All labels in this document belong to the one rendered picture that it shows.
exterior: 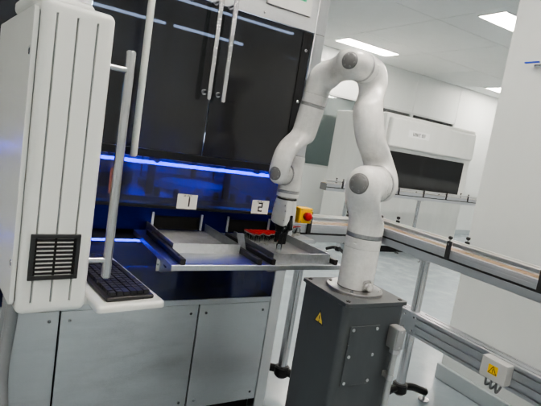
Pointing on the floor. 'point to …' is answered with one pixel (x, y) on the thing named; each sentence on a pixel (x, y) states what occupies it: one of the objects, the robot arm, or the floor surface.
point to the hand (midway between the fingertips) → (280, 238)
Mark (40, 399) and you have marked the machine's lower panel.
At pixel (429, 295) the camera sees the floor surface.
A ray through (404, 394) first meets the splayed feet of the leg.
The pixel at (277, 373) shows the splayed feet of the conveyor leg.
